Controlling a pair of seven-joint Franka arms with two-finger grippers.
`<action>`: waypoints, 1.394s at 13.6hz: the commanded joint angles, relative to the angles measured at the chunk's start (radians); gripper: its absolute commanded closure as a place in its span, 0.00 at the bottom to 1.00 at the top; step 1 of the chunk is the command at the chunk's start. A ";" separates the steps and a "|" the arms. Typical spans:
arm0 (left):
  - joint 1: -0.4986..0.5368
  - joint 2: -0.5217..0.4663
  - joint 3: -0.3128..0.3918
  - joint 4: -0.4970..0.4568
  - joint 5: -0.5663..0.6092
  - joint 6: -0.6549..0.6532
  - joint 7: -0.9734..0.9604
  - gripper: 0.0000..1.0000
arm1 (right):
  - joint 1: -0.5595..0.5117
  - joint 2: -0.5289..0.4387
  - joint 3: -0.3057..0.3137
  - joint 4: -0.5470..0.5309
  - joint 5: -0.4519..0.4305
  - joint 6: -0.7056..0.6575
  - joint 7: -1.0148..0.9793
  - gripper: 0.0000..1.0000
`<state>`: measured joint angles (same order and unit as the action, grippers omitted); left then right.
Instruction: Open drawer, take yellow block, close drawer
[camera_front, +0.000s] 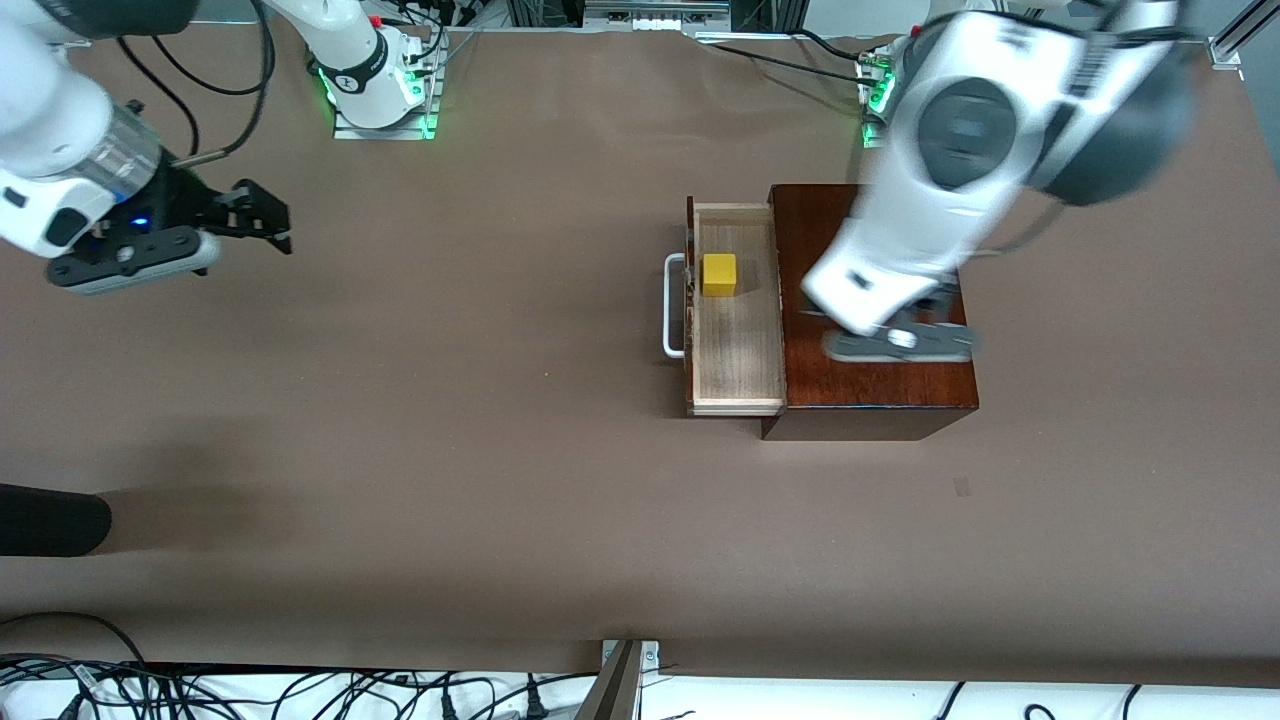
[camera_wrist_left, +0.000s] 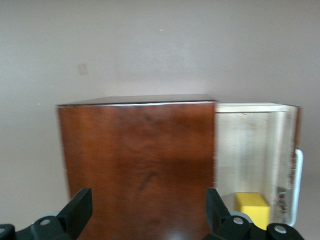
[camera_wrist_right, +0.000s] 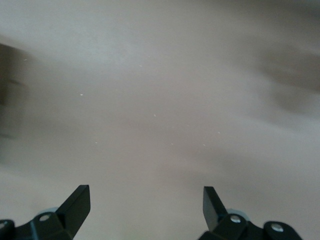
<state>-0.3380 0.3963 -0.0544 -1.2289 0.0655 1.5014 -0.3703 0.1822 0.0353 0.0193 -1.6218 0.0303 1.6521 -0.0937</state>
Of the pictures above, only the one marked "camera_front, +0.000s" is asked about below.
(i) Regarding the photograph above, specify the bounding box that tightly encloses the light wooden drawer white handle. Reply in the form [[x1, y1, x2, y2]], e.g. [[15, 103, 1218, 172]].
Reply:
[[663, 197, 790, 418]]

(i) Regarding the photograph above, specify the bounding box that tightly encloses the dark red wooden cabinet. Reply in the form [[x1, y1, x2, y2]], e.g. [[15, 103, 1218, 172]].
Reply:
[[760, 183, 981, 442]]

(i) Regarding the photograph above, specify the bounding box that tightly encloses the brown table cover sheet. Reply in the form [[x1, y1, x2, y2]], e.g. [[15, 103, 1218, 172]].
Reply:
[[0, 22, 1280, 691]]

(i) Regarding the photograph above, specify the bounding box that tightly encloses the black ribbed cylinder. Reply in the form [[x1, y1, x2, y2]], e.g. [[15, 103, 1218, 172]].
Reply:
[[0, 483, 113, 558]]

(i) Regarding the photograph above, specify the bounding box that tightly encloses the aluminium corner profile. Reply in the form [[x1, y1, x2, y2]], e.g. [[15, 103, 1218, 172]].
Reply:
[[1207, 0, 1280, 71]]

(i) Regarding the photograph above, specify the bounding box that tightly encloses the black looped cable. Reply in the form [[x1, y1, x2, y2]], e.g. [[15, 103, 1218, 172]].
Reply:
[[148, 30, 269, 99]]

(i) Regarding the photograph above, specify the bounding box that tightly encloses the black cable with metal plug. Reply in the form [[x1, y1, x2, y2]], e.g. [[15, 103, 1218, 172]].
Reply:
[[170, 0, 279, 167]]

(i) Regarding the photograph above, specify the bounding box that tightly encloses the silver angle bracket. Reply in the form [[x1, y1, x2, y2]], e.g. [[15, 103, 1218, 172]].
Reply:
[[600, 640, 662, 691]]

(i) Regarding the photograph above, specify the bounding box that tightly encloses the dark aluminium profile post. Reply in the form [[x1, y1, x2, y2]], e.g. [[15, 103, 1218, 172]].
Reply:
[[573, 640, 644, 720]]

